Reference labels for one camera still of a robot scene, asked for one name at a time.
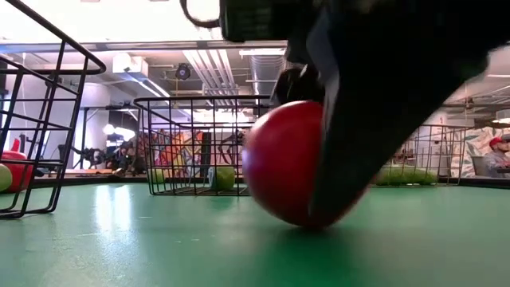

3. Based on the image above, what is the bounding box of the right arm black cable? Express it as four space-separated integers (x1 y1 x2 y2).
179 0 221 29

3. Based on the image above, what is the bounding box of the silver ceiling duct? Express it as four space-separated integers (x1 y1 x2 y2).
249 55 286 96

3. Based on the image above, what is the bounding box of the gold wire basket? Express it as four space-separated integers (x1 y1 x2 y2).
382 124 473 187

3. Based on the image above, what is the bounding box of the green cucumber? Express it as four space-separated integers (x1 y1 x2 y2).
374 167 438 187

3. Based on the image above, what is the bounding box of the black round ceiling speaker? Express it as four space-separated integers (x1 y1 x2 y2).
175 62 192 81

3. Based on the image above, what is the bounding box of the black wire basket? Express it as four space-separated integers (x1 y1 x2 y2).
133 94 276 197
0 0 107 219

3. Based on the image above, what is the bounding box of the red tomato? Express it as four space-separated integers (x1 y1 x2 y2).
0 150 36 193
241 100 367 229

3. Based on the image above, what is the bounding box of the green felt table mat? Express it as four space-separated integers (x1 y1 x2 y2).
0 183 510 287

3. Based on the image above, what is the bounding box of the black metal table frame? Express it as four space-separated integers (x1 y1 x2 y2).
33 174 510 189

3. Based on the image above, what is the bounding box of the person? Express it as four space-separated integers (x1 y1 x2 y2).
483 134 510 179

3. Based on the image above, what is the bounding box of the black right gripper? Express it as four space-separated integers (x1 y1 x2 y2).
218 0 510 225

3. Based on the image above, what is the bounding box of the white ceiling unit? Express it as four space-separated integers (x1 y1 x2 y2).
112 53 149 75

